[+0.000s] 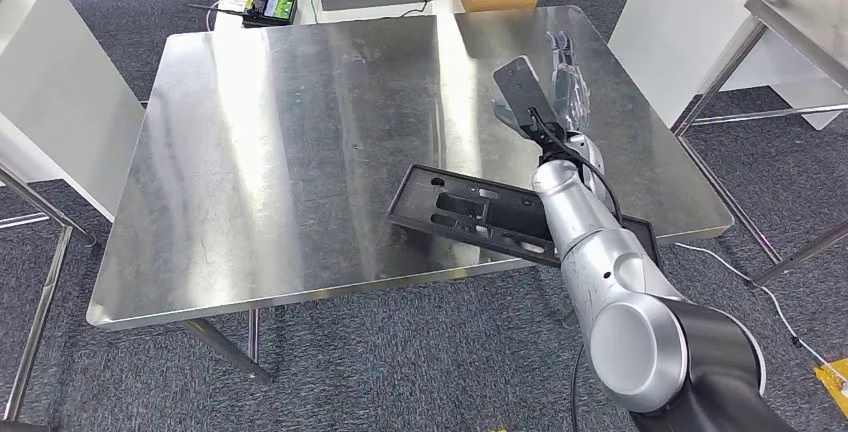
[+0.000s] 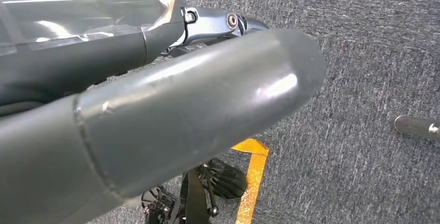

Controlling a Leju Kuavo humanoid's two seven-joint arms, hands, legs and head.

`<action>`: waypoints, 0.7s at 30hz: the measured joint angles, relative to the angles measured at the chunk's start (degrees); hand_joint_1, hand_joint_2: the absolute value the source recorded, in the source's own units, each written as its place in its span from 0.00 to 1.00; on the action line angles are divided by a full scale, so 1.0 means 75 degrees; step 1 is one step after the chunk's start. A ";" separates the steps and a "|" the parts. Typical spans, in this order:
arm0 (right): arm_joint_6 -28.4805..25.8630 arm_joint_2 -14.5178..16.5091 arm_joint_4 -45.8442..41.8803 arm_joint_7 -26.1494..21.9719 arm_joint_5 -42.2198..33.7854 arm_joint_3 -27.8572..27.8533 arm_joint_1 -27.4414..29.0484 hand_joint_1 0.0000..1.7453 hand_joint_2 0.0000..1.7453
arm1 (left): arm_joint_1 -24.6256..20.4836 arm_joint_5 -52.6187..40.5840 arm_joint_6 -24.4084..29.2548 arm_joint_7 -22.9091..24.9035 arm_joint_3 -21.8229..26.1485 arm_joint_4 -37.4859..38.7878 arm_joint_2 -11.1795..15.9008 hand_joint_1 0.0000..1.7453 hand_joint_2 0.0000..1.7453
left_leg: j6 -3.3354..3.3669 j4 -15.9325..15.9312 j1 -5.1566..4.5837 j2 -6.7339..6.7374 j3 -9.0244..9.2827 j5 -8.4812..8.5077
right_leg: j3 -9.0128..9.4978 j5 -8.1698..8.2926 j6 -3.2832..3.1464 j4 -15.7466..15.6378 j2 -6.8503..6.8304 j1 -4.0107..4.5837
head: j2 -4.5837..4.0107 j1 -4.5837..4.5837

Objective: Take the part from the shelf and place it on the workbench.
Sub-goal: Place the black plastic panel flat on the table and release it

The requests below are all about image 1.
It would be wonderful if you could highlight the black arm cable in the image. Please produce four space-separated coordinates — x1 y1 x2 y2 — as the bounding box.
527 107 625 432

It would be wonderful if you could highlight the yellow floor tape square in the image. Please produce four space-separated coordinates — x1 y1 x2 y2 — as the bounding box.
813 357 848 417

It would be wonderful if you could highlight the white floor cable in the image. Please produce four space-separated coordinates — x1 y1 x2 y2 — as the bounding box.
674 242 848 377

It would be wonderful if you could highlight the black remote with green screen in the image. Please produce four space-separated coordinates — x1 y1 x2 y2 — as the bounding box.
188 0 299 29

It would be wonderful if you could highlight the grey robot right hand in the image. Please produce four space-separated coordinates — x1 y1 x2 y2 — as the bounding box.
491 30 591 142

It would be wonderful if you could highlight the black plastic panel with cutouts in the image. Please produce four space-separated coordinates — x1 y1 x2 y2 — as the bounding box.
387 163 664 270

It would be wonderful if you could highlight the stainless steel workbench table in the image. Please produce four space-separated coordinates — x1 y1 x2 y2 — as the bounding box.
86 4 735 387
608 0 848 286
0 0 146 425

